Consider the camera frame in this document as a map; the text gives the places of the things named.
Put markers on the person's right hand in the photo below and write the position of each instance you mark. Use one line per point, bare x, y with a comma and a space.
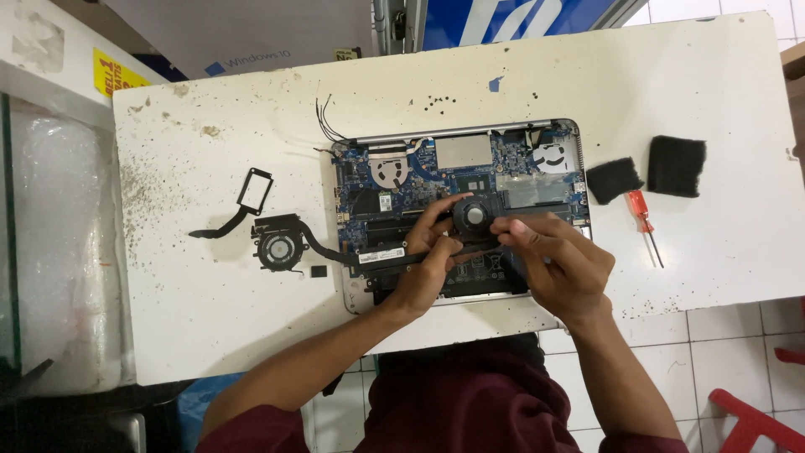
566, 270

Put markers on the person's left hand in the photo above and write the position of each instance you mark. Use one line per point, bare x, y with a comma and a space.
421, 277

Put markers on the person's right fingers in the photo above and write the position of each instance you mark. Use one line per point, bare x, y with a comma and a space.
519, 229

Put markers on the person's left fingers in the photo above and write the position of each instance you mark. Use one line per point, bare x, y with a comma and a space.
437, 214

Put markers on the black dual-fan heat pipe assembly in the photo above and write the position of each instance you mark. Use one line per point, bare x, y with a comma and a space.
277, 249

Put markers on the open silver laptop chassis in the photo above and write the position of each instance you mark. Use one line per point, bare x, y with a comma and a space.
465, 151

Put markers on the small black foam pad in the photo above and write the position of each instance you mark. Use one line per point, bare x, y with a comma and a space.
613, 180

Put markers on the cluster of small black screws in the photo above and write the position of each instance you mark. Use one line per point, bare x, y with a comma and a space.
434, 99

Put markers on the small black square pad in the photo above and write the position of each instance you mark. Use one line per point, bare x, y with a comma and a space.
319, 271

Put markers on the blue tape scrap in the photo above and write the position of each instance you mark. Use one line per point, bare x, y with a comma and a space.
495, 84

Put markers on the large black foam pad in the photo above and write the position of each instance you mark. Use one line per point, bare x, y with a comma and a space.
676, 165

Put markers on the person's maroon clothing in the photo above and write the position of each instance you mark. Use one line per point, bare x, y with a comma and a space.
465, 402

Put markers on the small yellow label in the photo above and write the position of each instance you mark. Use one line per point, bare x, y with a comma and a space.
345, 54

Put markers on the blue sign board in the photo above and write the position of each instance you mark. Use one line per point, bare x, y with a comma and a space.
515, 19

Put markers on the grey poster board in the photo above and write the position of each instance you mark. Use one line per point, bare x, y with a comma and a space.
251, 31

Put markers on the red plastic stool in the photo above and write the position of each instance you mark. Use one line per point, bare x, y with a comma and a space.
748, 421
791, 356

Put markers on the blue plastic bag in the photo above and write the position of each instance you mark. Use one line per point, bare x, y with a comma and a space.
201, 402

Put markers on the yellow sticker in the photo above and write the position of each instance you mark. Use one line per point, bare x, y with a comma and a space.
114, 73

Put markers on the aluminium frame post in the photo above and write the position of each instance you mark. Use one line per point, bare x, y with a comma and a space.
393, 25

